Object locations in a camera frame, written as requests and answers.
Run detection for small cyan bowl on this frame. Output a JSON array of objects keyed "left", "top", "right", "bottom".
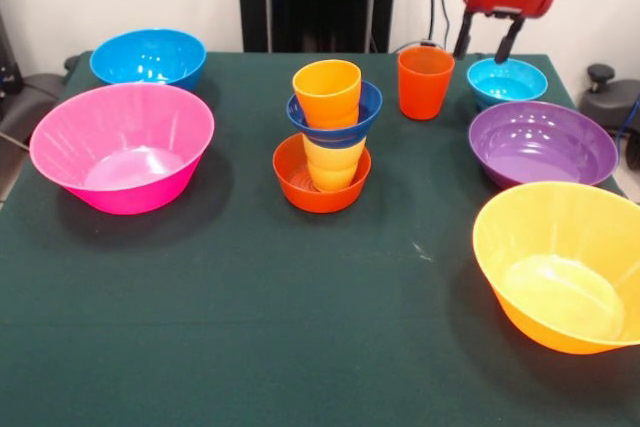
[{"left": 466, "top": 57, "right": 549, "bottom": 111}]

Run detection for orange cup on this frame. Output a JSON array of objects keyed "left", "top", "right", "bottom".
[{"left": 292, "top": 59, "right": 363, "bottom": 129}]

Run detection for small dark blue bowl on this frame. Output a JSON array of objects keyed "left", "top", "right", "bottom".
[{"left": 285, "top": 80, "right": 384, "bottom": 149}]

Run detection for yellow cup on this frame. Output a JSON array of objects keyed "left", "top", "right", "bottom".
[{"left": 301, "top": 132, "right": 368, "bottom": 193}]

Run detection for small red bowl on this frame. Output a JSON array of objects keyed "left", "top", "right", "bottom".
[{"left": 271, "top": 132, "right": 372, "bottom": 214}]

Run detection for red cup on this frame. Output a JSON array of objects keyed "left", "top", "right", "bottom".
[{"left": 397, "top": 45, "right": 457, "bottom": 122}]

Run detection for purple bowl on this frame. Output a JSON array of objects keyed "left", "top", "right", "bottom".
[{"left": 467, "top": 100, "right": 620, "bottom": 189}]

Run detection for black stand foot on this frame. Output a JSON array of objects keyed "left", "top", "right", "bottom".
[
  {"left": 579, "top": 63, "right": 640, "bottom": 131},
  {"left": 0, "top": 71, "right": 69, "bottom": 148}
]

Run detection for large yellow bowl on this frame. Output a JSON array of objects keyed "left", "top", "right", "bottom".
[{"left": 472, "top": 180, "right": 640, "bottom": 356}]

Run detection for dark green tablecloth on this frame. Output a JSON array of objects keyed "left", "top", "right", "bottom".
[{"left": 0, "top": 50, "right": 640, "bottom": 427}]

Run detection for medium sky blue bowl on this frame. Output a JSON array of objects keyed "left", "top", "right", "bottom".
[{"left": 89, "top": 28, "right": 208, "bottom": 93}]

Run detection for large pink bowl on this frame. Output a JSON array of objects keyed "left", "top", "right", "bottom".
[{"left": 28, "top": 81, "right": 216, "bottom": 216}]

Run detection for blue cable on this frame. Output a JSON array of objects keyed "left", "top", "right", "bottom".
[{"left": 615, "top": 96, "right": 640, "bottom": 141}]

